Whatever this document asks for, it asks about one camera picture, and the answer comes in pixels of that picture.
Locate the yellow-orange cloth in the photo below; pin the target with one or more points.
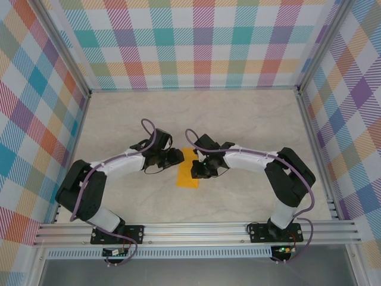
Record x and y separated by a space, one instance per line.
187 180

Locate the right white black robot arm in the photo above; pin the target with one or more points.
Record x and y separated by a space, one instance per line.
282 181

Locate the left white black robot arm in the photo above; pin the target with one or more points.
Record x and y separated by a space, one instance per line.
89 205

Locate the grey metal panel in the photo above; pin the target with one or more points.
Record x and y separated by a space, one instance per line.
193 272

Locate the small black circuit board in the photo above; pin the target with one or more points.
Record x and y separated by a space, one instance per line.
114 253

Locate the small circuit board green light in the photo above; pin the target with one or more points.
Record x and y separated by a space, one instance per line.
284 250

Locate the wide aluminium mounting rail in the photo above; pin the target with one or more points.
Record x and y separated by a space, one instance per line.
193 233

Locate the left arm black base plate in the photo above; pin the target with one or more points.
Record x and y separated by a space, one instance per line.
135 233

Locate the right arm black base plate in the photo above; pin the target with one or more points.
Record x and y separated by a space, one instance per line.
257 233

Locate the aluminium table edge rail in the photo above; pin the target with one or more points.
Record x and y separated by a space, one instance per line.
78 131
310 125

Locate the aluminium frame post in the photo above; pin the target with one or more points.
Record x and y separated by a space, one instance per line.
324 44
63 44

